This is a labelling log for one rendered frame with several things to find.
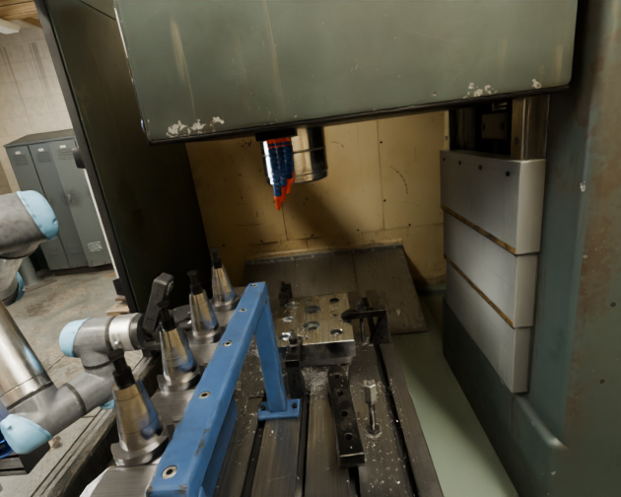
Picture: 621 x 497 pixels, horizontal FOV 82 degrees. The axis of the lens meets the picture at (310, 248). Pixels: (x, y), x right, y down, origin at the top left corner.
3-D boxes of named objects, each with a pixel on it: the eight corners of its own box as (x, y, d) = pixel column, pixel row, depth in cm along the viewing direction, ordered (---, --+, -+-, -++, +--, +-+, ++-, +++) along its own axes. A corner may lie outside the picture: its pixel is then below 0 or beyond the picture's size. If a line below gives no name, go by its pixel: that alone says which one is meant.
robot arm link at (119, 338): (124, 308, 76) (102, 328, 68) (145, 306, 76) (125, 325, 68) (135, 338, 78) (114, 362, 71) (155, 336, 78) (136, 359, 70)
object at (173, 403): (129, 428, 42) (127, 422, 42) (150, 396, 48) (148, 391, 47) (186, 423, 42) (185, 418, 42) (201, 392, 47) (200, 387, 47)
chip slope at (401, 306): (221, 373, 149) (208, 318, 141) (251, 301, 212) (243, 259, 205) (440, 355, 142) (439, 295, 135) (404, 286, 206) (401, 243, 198)
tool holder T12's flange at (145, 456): (166, 472, 37) (160, 454, 36) (106, 481, 37) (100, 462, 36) (183, 425, 43) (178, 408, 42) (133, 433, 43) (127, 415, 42)
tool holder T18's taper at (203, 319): (211, 336, 57) (202, 298, 55) (186, 335, 58) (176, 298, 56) (224, 321, 61) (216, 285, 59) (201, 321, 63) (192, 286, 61)
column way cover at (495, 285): (507, 397, 80) (518, 162, 65) (441, 302, 125) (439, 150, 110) (530, 395, 80) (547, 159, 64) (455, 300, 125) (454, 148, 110)
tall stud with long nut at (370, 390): (368, 436, 75) (363, 385, 71) (366, 426, 77) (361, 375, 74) (380, 435, 75) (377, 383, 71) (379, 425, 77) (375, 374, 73)
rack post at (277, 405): (256, 421, 83) (232, 305, 74) (260, 404, 88) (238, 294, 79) (299, 418, 82) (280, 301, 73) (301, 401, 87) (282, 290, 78)
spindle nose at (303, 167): (336, 178, 84) (330, 124, 81) (268, 188, 82) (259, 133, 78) (321, 173, 99) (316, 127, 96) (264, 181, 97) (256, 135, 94)
